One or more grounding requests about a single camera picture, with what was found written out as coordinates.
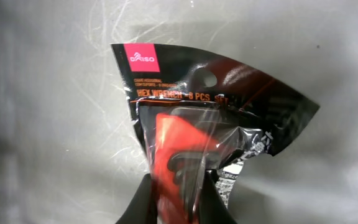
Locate grey plastic mesh basket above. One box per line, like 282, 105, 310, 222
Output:
0, 0, 358, 223

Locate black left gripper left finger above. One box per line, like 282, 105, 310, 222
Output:
116, 174, 157, 224

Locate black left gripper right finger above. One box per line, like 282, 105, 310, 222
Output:
199, 172, 236, 224

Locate black red hex wrench pack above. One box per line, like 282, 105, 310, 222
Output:
111, 43, 319, 224

